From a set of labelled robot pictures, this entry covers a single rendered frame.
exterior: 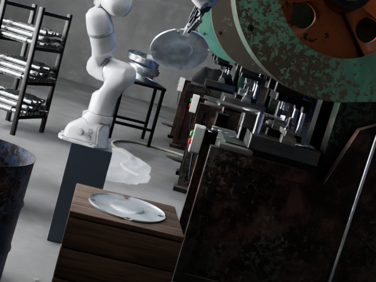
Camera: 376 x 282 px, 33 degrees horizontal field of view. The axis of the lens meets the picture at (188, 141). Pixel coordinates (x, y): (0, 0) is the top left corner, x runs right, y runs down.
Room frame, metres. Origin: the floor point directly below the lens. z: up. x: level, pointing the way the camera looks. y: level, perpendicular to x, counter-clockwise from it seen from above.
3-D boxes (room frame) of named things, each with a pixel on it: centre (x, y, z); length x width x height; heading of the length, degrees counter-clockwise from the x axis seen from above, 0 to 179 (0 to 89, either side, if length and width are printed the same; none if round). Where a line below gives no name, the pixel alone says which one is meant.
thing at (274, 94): (2.83, -0.38, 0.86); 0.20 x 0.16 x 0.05; 3
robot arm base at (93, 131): (2.79, 0.44, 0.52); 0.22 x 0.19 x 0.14; 100
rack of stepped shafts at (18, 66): (4.84, 1.35, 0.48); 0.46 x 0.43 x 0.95; 73
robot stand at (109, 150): (2.80, 0.40, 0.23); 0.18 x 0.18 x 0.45; 10
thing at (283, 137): (2.66, -0.39, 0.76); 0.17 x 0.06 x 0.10; 3
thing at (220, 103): (2.82, -0.20, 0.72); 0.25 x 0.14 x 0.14; 93
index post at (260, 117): (2.65, -0.26, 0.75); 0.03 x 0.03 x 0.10; 3
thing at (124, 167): (4.16, 0.43, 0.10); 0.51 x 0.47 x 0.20; 102
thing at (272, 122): (2.83, -0.37, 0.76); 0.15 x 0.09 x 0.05; 3
